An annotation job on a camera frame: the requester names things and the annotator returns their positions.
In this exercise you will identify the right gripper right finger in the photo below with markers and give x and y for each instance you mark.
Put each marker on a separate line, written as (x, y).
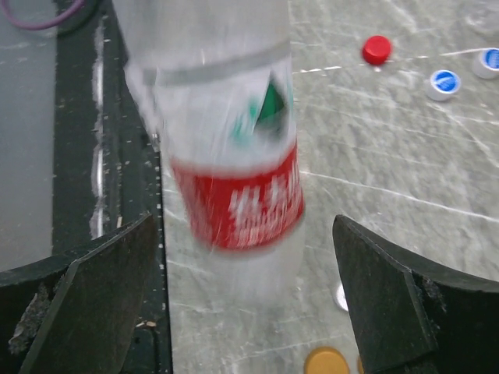
(410, 314)

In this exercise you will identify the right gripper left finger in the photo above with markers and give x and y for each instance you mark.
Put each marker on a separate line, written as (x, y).
(75, 312)

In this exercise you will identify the blue white bottle cap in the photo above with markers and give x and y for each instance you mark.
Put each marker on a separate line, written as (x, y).
(486, 64)

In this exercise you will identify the clear bottle red cap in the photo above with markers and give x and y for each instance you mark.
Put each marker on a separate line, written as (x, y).
(212, 81)

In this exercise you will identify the clear bottle blue cap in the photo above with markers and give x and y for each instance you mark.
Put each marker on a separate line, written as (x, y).
(482, 16)

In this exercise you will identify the brown cap upper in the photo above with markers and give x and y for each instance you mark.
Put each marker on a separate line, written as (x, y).
(360, 365)

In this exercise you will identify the brown cap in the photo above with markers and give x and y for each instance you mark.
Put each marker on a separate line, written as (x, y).
(360, 365)
(325, 360)

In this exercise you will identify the white green cap lower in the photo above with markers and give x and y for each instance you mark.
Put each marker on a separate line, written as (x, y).
(340, 298)

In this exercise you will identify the brown cap lower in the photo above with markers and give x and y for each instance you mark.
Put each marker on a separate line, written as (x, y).
(325, 360)

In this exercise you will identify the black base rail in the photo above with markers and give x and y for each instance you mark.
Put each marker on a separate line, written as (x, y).
(105, 171)

